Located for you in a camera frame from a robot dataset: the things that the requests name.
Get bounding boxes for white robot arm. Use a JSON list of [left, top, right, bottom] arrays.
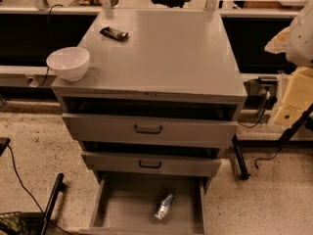
[[264, 0, 313, 127]]

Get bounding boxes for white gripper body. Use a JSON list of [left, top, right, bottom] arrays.
[[274, 67, 313, 127]]

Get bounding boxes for grey bottom drawer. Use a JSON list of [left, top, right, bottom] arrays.
[[79, 172, 206, 235]]

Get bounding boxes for black floor cable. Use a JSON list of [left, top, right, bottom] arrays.
[[6, 144, 71, 235]]

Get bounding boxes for black stand leg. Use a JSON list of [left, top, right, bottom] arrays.
[[232, 135, 250, 180], [38, 173, 66, 235]]

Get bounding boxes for black stand leg right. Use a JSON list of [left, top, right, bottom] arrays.
[[232, 135, 250, 180]]

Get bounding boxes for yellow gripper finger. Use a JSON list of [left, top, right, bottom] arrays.
[[264, 27, 290, 54]]

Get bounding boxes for black power adapter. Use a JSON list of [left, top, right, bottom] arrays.
[[257, 76, 278, 84]]

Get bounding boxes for black stand leg left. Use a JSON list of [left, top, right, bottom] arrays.
[[38, 173, 66, 235]]

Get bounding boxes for dark snack bar wrapper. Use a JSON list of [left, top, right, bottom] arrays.
[[100, 26, 128, 41]]

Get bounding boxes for green patterned basket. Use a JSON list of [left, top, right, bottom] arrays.
[[0, 211, 28, 235]]

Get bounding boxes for grey drawer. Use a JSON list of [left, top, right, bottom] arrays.
[[81, 152, 221, 177], [63, 114, 238, 148], [79, 172, 206, 235]]

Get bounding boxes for grey drawer cabinet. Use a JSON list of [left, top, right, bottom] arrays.
[[51, 7, 248, 181]]

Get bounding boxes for white bowl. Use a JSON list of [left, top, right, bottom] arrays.
[[46, 47, 90, 81]]

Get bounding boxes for grey top drawer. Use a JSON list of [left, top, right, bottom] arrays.
[[63, 114, 238, 148]]

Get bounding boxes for grey middle drawer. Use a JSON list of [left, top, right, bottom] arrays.
[[81, 152, 221, 177]]

